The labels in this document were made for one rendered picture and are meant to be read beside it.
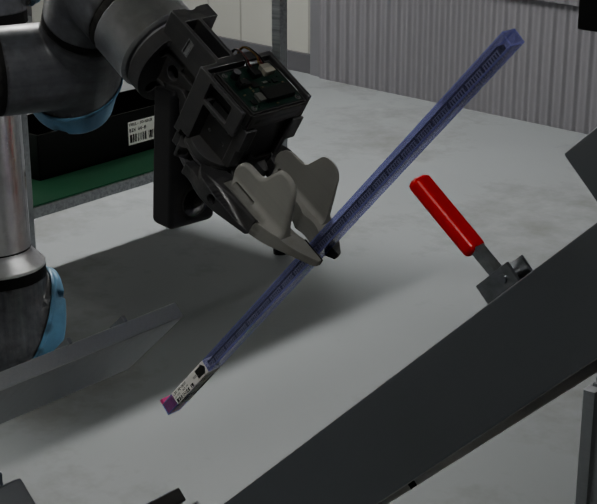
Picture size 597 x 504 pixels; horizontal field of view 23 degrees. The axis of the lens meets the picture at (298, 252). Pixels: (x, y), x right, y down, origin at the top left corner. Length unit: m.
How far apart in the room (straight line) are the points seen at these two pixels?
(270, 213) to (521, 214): 3.34
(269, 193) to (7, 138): 0.62
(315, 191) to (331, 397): 2.10
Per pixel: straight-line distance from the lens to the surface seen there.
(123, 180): 3.50
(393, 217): 4.31
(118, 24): 1.13
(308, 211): 1.09
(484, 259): 0.91
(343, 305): 3.65
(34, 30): 1.23
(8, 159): 1.63
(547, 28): 5.31
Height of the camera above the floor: 1.37
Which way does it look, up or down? 20 degrees down
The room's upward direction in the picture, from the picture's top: straight up
